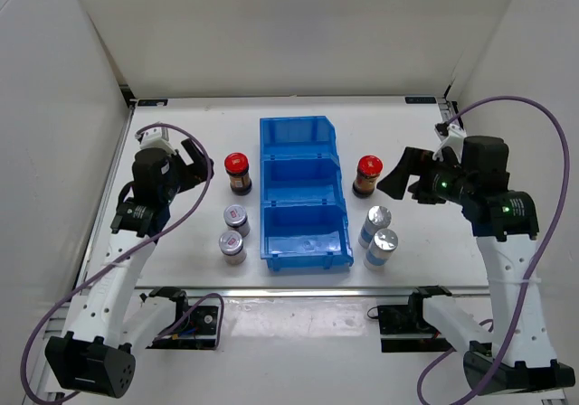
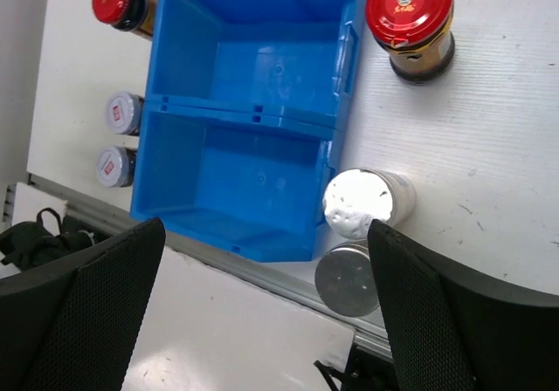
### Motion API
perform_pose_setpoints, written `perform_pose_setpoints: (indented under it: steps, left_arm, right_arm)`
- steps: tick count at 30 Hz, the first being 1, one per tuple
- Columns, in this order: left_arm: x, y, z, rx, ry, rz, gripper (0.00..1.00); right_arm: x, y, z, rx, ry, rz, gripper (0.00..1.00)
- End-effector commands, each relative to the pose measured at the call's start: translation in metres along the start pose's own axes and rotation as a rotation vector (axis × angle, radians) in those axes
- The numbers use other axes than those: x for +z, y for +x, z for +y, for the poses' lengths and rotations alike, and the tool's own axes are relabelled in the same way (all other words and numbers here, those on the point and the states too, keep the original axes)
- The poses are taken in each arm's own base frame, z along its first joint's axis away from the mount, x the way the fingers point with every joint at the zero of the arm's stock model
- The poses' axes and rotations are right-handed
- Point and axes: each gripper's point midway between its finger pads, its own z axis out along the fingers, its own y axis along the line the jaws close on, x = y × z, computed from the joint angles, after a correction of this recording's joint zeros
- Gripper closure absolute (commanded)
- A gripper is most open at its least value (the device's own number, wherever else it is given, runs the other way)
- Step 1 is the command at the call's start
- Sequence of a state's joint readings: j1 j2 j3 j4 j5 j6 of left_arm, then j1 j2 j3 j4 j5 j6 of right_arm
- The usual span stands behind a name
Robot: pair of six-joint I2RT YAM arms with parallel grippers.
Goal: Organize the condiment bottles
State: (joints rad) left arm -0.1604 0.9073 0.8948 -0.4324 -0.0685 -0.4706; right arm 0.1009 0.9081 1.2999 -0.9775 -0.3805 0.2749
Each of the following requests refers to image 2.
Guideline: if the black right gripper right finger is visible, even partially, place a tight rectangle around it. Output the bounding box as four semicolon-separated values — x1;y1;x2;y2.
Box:
368;220;558;390

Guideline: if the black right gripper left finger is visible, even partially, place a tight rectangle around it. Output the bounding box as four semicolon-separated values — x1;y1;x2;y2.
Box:
1;218;166;390

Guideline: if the silver lid blue-striped shaker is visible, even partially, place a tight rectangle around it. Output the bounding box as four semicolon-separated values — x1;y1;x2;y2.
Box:
314;240;379;318

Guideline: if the silver lid white shaker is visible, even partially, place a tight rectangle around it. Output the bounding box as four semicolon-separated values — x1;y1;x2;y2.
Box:
322;168;417;240

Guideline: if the white lid spice jar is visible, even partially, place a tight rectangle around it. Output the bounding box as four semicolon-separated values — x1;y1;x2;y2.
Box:
105;91;144;136
96;146;137;188

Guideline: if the red lid dark sauce jar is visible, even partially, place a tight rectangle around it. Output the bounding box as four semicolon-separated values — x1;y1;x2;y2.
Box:
92;0;157;40

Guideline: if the blue plastic divided bin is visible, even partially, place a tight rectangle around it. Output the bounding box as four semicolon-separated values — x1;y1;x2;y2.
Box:
130;0;366;263

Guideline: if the black cable bundle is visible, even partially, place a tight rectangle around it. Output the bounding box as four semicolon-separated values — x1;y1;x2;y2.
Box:
0;207;101;270

